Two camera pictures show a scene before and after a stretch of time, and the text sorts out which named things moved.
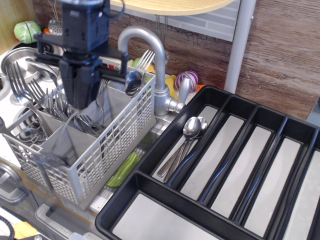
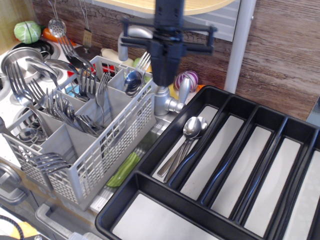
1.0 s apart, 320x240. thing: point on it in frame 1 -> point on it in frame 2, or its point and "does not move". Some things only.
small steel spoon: x=61 y=131 -> x=133 y=83
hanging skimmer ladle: x=55 y=25 does not move
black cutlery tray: x=254 y=174 does not move
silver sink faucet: x=163 y=103 does not move
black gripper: x=116 y=65 -> x=196 y=38
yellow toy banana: x=170 y=81 does not move
